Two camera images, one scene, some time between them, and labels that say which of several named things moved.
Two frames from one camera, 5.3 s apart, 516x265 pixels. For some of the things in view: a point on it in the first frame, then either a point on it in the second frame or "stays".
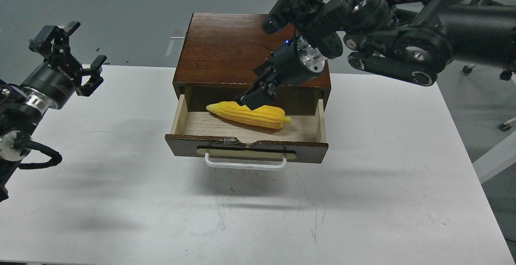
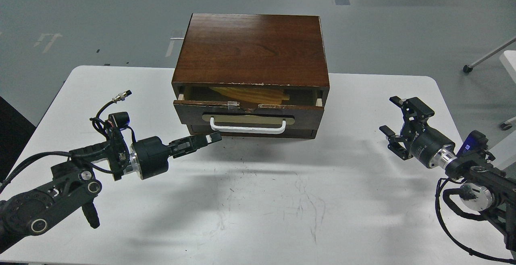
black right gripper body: x=296 y=61 to x=430 y=147
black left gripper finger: x=95 y=80 to x=182 y=153
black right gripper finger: x=265 y=70 to x=396 y=143
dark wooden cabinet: x=221 y=51 stays
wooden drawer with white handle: x=226 y=142 to x=230 y=115
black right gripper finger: x=263 y=91 to x=415 y=110
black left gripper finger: x=53 y=42 to x=192 y=142
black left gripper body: x=53 y=82 to x=151 y=155
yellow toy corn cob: x=268 y=116 to x=254 y=95
